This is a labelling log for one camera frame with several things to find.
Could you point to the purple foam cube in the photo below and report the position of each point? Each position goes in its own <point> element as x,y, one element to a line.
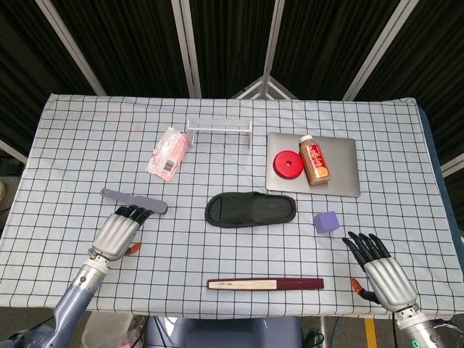
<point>326,223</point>

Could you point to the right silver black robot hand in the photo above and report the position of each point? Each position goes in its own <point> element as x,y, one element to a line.
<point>388,282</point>

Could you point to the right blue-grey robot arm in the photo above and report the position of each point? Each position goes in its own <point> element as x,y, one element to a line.
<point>420,330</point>

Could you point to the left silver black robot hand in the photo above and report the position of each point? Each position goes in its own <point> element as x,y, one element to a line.
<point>114,235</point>

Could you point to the white triangular frame foot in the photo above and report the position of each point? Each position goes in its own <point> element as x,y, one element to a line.
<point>266,87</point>

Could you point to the grey metal tray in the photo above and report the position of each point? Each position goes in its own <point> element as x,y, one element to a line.
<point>344,163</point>

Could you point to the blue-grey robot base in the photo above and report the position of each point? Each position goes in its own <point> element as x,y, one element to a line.
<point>224,333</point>

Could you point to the white partition frame post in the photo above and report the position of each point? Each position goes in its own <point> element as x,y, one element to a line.
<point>377,49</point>
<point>272,43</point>
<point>188,50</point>
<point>72,49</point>

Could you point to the brown drink bottle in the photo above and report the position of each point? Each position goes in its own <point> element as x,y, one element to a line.
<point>316,163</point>

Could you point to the black slipper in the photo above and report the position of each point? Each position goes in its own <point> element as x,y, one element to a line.
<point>253,212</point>

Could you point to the pink plastic package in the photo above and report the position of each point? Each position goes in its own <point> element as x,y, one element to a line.
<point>168,154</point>

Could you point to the blue checkered tablecloth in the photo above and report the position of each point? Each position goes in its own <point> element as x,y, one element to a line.
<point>90,152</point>

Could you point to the dark red folded fan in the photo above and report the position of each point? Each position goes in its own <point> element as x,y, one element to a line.
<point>290,283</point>

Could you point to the red round disc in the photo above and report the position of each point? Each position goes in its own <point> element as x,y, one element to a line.
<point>284,168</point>

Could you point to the clear plastic box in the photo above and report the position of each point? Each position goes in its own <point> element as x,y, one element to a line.
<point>105,330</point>

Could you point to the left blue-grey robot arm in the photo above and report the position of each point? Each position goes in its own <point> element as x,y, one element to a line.
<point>72,304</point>

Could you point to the grey tool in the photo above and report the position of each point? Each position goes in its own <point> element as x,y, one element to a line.
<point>152,203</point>

